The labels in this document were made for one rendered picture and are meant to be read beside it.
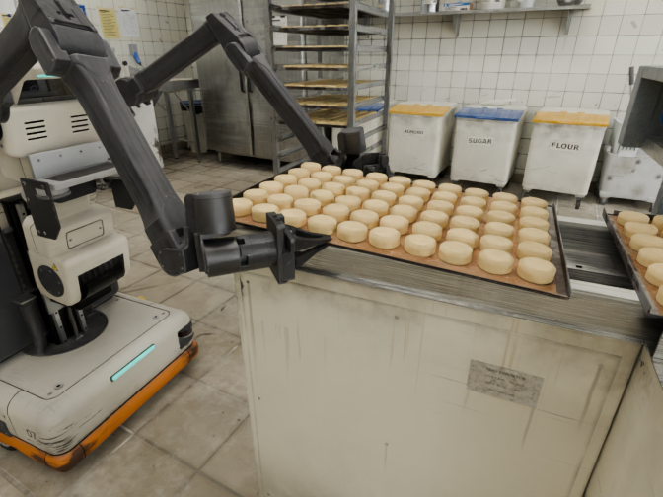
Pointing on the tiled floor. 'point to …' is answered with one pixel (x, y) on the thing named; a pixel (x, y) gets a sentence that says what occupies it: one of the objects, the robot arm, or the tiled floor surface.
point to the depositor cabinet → (633, 433)
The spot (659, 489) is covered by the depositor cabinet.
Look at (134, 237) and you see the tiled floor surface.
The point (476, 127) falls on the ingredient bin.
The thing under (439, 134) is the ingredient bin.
